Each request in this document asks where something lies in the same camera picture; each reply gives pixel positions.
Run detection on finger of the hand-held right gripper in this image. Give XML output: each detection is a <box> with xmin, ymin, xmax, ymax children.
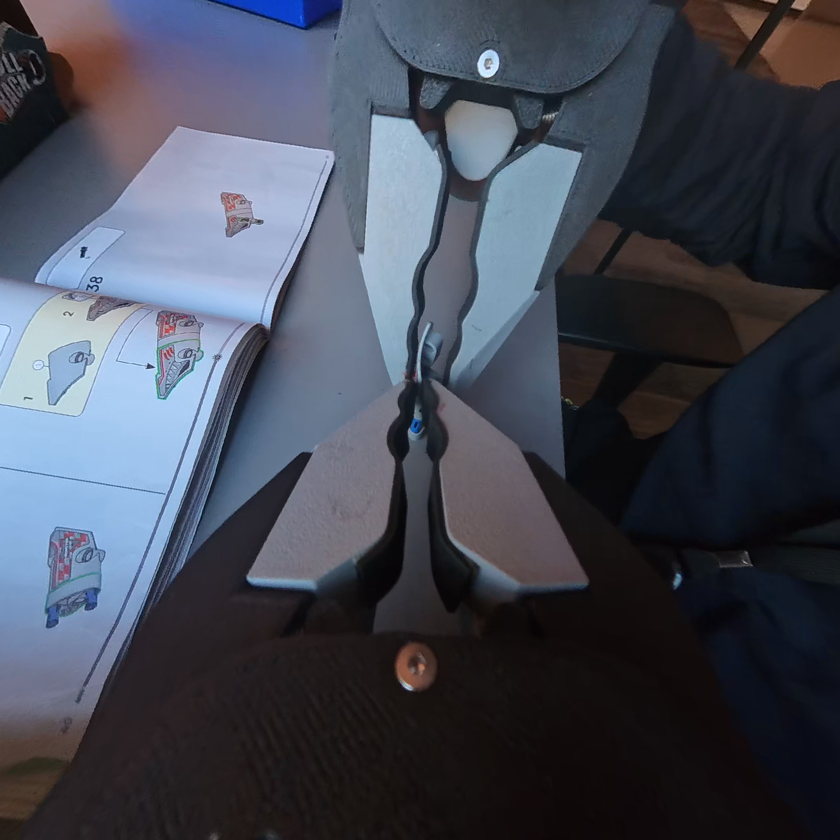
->
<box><xmin>449</xmin><ymin>146</ymin><xmax>584</xmax><ymax>396</ymax></box>
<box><xmin>358</xmin><ymin>112</ymin><xmax>452</xmax><ymax>386</ymax></box>

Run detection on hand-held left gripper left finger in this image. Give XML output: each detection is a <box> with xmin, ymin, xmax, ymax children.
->
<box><xmin>246</xmin><ymin>382</ymin><xmax>409</xmax><ymax>618</ymax></box>

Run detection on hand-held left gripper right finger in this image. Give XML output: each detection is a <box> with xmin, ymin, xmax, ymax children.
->
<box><xmin>425</xmin><ymin>382</ymin><xmax>590</xmax><ymax>614</ymax></box>

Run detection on small grey lego model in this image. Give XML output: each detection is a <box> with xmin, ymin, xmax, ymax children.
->
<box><xmin>402</xmin><ymin>322</ymin><xmax>448</xmax><ymax>455</ymax></box>

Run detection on open lego instruction booklet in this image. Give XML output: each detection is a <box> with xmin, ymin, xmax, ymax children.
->
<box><xmin>0</xmin><ymin>126</ymin><xmax>336</xmax><ymax>788</ymax></box>

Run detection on black chair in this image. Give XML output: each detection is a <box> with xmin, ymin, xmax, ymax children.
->
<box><xmin>556</xmin><ymin>272</ymin><xmax>746</xmax><ymax>421</ymax></box>

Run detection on blue plastic bin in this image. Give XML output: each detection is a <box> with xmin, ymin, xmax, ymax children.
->
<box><xmin>226</xmin><ymin>0</ymin><xmax>344</xmax><ymax>29</ymax></box>

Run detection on person's dark clothed body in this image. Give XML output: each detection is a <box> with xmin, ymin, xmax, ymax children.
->
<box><xmin>620</xmin><ymin>292</ymin><xmax>840</xmax><ymax>840</ymax></box>

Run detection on tan cardboard box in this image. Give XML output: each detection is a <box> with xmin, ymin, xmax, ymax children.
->
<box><xmin>682</xmin><ymin>0</ymin><xmax>840</xmax><ymax>88</ymax></box>

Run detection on dark printed box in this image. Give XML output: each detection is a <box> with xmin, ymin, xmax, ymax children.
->
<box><xmin>0</xmin><ymin>20</ymin><xmax>70</xmax><ymax>179</ymax></box>

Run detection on black strap with metal buckle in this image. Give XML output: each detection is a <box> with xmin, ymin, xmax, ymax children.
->
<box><xmin>672</xmin><ymin>525</ymin><xmax>840</xmax><ymax>589</ymax></box>

